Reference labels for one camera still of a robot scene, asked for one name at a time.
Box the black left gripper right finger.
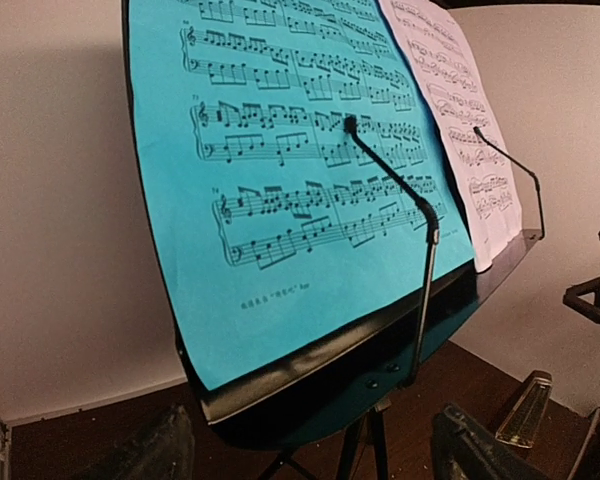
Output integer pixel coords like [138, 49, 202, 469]
[431, 403, 548, 479]

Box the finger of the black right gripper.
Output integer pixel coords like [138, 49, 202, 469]
[563, 277, 600, 324]

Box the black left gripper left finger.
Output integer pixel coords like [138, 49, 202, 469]
[74, 405, 195, 480]

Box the brown wooden metronome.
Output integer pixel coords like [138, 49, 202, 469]
[495, 370, 553, 449]

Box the black perforated music stand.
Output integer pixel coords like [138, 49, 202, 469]
[122, 1, 545, 479]

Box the lavender paper sheet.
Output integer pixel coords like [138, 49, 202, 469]
[379, 0, 522, 272]

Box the blue sheet music paper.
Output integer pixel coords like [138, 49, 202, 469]
[127, 1, 474, 389]

